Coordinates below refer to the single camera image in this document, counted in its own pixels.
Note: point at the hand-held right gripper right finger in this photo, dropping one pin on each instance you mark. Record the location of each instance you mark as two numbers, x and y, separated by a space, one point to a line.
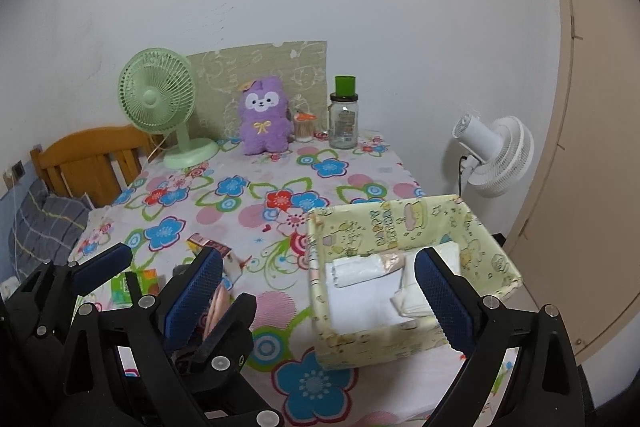
442 302

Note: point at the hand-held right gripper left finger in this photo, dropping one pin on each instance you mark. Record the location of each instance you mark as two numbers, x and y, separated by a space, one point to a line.
192 297

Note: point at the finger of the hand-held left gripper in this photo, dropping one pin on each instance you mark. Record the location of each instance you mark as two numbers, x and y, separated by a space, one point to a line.
230 327
105 262

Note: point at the pink packet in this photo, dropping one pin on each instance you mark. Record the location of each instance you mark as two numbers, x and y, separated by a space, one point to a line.
217 302

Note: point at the green orange packet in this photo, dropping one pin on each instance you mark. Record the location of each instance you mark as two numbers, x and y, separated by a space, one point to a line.
120 292

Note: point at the brown carton box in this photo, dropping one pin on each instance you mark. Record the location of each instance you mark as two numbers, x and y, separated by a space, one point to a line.
210 243

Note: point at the yellow patterned storage box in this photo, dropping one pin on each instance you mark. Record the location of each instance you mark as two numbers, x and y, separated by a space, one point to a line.
375 347

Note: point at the white folded cloths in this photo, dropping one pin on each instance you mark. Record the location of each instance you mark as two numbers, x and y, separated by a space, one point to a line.
406 299

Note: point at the grey plaid pillow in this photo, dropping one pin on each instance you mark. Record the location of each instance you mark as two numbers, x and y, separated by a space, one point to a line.
45 222

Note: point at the white folded cloth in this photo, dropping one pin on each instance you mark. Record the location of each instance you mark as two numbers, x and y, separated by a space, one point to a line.
360 312

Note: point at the white crumpled cloth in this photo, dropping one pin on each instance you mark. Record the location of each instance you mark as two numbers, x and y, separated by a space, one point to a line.
7 287

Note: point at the floral tablecloth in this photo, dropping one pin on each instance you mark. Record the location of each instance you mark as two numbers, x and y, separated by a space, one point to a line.
240 187

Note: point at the white fan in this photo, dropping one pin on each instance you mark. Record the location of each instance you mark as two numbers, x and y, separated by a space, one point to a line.
500 157

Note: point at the green desk fan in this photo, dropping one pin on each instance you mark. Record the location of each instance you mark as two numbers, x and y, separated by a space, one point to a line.
150 97

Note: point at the purple plush toy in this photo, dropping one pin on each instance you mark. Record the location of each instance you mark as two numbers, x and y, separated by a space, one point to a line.
262 122

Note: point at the cotton swab container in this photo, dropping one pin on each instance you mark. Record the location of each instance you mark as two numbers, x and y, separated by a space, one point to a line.
303 129

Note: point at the glass jar with green lid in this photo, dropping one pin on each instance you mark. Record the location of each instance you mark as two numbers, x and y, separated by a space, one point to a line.
342 127

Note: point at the beige wooden door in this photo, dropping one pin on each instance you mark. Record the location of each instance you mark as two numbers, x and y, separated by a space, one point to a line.
590 157

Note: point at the wall socket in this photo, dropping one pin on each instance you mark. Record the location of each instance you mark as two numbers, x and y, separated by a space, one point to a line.
18 170

